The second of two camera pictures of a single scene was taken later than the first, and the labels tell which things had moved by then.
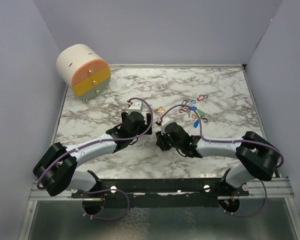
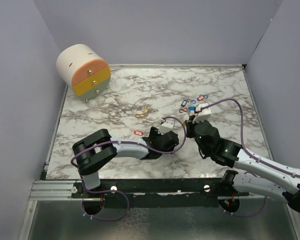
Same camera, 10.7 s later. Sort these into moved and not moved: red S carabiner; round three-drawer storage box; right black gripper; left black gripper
Moved: left black gripper; right black gripper
Not moved: red S carabiner; round three-drawer storage box
